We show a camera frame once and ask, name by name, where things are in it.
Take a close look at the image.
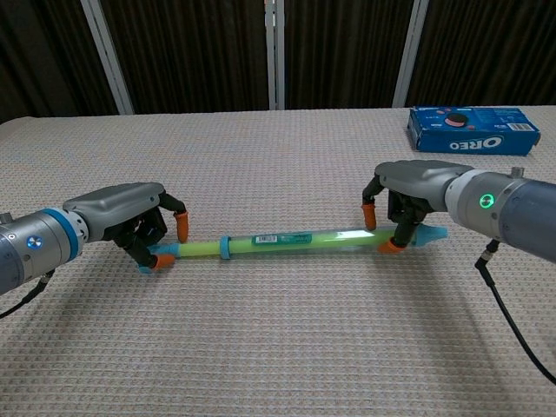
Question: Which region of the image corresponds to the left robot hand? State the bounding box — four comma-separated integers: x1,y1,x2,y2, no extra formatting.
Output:
62,182,191,275

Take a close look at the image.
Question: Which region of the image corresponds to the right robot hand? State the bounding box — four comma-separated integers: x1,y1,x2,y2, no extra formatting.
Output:
361,159,474,255

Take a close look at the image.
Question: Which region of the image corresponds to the white folding screen frame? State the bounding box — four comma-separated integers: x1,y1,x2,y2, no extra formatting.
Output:
79,0,431,116

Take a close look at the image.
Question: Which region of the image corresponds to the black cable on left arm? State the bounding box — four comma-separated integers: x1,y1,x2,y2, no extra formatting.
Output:
0,268,57,321

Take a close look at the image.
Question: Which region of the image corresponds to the blue Oreo cookie box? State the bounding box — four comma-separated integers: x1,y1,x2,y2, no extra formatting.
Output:
406,105,542,156

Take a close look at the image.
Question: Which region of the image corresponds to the blue green water squirter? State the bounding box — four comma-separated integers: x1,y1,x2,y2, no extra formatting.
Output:
137,224,449,275

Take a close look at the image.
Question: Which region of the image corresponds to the woven beige table cloth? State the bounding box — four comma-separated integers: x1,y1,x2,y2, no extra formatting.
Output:
0,103,556,417

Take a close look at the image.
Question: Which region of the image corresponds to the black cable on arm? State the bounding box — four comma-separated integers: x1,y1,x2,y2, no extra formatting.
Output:
0,268,57,321
473,237,556,386

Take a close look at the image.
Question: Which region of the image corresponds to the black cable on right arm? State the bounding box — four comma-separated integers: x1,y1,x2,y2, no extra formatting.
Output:
473,237,556,386

